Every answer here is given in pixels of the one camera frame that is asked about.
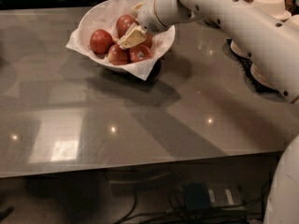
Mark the white paper bowl liner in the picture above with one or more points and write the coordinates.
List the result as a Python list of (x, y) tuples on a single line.
[(141, 69)]

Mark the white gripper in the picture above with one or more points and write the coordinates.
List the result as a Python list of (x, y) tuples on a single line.
[(147, 17)]

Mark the large red apple centre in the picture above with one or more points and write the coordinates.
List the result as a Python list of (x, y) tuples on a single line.
[(123, 23)]

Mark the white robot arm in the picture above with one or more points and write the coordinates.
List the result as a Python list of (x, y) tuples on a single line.
[(269, 43)]

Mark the tall stack paper plates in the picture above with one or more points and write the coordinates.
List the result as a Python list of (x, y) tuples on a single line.
[(237, 50)]

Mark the red apple far left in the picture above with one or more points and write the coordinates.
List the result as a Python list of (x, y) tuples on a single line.
[(100, 41)]

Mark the front stack paper plates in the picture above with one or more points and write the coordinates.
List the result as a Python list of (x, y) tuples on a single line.
[(258, 76)]

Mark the black mat under plates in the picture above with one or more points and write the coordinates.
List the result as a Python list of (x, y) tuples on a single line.
[(246, 64)]

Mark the red apple behind centre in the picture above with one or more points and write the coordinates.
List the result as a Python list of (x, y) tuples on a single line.
[(148, 41)]

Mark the blue box under table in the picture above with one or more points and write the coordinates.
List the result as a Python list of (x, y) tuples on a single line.
[(196, 196)]

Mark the red apple with sticker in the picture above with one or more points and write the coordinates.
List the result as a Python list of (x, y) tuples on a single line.
[(139, 53)]

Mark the red apple front left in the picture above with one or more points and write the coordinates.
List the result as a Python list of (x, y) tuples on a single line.
[(118, 56)]

